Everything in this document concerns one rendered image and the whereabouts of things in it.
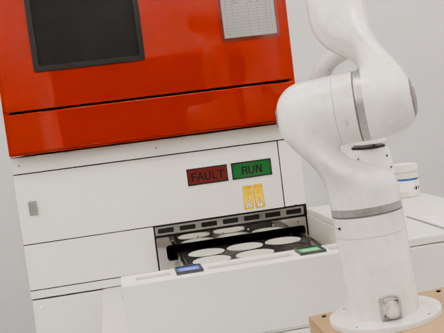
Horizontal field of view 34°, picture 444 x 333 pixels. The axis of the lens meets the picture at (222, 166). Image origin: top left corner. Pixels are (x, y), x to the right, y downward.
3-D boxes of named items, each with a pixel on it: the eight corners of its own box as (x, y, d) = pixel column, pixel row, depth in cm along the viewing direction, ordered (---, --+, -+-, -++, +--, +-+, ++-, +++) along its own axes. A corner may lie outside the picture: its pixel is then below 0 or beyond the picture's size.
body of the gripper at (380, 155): (382, 139, 167) (388, 186, 168) (340, 144, 165) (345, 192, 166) (395, 139, 159) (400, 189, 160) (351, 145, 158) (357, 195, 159)
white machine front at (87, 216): (32, 298, 203) (11, 158, 200) (310, 254, 215) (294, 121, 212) (31, 300, 200) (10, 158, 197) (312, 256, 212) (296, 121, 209)
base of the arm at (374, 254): (458, 321, 114) (439, 207, 113) (340, 343, 114) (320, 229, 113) (423, 293, 133) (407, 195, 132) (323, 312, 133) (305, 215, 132)
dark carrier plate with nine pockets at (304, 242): (181, 254, 202) (180, 251, 202) (298, 235, 207) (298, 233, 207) (195, 279, 168) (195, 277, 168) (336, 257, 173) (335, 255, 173)
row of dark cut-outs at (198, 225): (155, 236, 205) (154, 227, 205) (303, 213, 212) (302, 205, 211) (155, 236, 205) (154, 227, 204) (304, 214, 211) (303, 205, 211)
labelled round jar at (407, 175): (391, 196, 212) (388, 164, 211) (413, 193, 213) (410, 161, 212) (401, 199, 205) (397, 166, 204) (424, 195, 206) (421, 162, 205)
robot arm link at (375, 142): (379, 129, 167) (380, 143, 167) (343, 135, 166) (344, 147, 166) (393, 130, 159) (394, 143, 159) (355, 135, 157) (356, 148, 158)
